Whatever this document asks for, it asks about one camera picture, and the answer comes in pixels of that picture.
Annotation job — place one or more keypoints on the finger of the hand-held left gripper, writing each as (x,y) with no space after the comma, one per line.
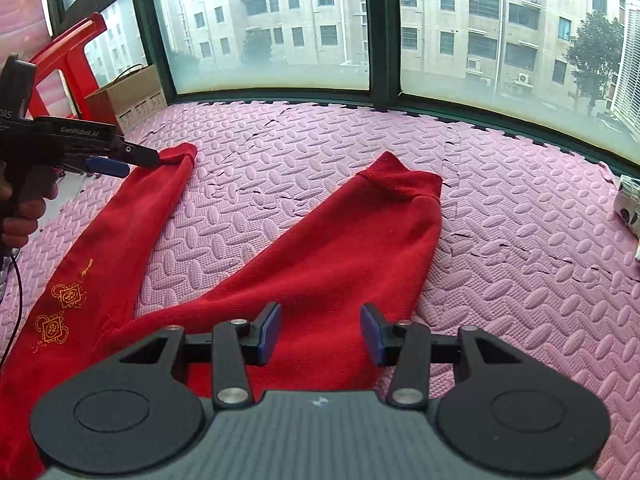
(142,156)
(111,166)

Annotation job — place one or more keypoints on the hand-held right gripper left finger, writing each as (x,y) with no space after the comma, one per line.
(271,334)

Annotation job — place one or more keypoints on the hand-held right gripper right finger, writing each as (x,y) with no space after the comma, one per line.
(371,335)

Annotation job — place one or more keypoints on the red pants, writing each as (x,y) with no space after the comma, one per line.
(320,260)

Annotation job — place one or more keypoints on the person's left hand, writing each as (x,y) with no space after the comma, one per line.
(25,210)

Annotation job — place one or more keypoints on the brown cardboard box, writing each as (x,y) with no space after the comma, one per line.
(131,97)

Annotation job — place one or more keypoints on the red plastic stool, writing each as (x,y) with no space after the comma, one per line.
(65,55)

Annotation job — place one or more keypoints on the pink foam floor mat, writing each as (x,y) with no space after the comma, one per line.
(510,260)

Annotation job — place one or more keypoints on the white patterned cloth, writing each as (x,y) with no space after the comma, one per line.
(627,205)

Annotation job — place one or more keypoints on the white window grille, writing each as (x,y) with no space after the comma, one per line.
(629,60)

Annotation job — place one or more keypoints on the dark green window frame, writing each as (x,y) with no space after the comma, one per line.
(384,35)

